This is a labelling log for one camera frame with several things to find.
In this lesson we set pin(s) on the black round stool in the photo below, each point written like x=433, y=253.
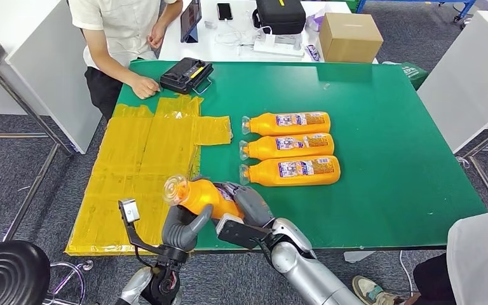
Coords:
x=10, y=273

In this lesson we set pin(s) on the person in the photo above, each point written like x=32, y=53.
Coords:
x=479, y=257
x=113, y=29

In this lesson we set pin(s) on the green plastic crate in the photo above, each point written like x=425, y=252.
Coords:
x=352, y=4

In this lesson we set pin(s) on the white desk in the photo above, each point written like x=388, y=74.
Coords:
x=227, y=54
x=471, y=75
x=46, y=75

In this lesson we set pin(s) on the black tablet on stand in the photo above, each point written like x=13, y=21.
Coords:
x=190, y=19

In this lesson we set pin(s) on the orange detergent bottle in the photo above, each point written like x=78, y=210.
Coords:
x=265, y=125
x=265, y=148
x=202, y=195
x=265, y=173

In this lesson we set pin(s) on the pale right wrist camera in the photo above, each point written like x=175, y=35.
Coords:
x=229, y=222

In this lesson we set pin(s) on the person's right forearm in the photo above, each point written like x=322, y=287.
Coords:
x=111, y=67

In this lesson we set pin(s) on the person's left forearm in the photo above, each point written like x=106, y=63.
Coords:
x=171, y=14

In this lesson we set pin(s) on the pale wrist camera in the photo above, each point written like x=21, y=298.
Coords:
x=229, y=222
x=130, y=210

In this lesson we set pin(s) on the person's left hand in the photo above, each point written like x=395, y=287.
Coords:
x=157, y=37

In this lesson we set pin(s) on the white power strip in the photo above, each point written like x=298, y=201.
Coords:
x=277, y=48

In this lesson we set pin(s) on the yellow taped cardboard mat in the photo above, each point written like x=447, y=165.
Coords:
x=126, y=168

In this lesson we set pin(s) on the white table foot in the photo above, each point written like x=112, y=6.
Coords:
x=357, y=256

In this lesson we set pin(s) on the small white adapter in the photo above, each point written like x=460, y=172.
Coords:
x=210, y=24

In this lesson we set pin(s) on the black remote controller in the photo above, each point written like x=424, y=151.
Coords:
x=183, y=75

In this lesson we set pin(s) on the purple plastic bag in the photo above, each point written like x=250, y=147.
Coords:
x=314, y=22

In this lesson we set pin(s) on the black smartphone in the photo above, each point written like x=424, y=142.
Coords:
x=224, y=11

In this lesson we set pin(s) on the black carrying case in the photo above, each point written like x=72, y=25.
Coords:
x=278, y=17

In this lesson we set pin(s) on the person's right hand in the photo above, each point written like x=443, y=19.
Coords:
x=145, y=87

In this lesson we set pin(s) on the small purple packet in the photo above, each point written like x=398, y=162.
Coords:
x=312, y=52

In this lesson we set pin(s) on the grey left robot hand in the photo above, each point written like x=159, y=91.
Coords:
x=176, y=233

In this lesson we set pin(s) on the brown cardboard box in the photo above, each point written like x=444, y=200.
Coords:
x=349, y=40

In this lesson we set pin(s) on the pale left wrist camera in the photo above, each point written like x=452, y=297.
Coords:
x=130, y=210

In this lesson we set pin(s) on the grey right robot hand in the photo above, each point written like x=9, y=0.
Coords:
x=254, y=206

